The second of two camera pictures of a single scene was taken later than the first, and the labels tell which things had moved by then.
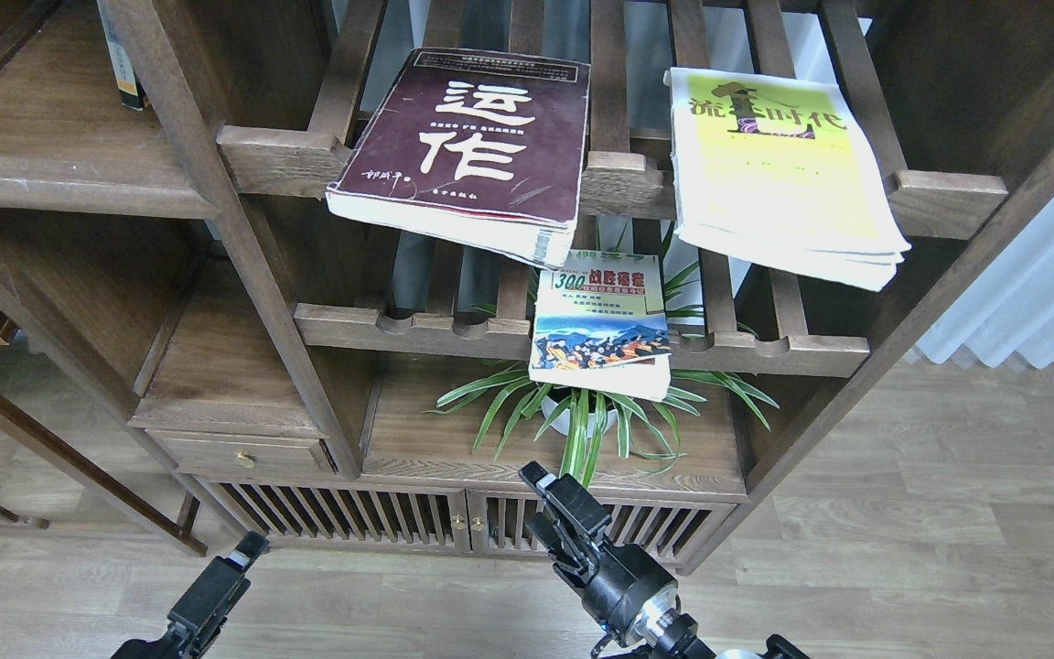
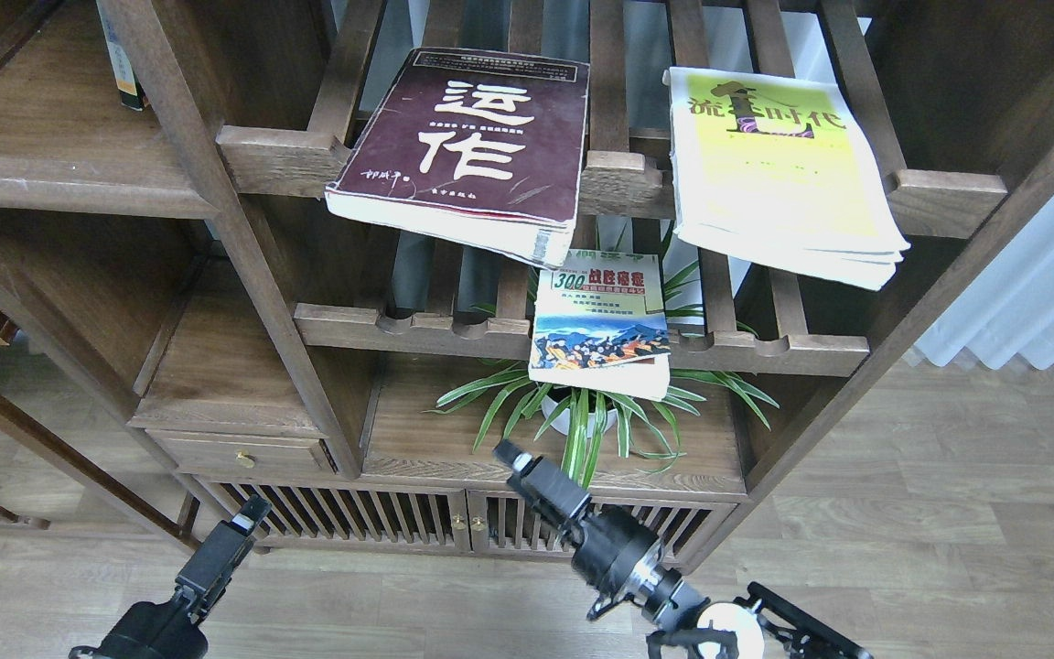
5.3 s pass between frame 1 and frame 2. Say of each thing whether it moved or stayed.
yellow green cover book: stayed
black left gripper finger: moved
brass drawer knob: stayed
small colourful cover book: stayed
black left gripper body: moved
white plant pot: stayed
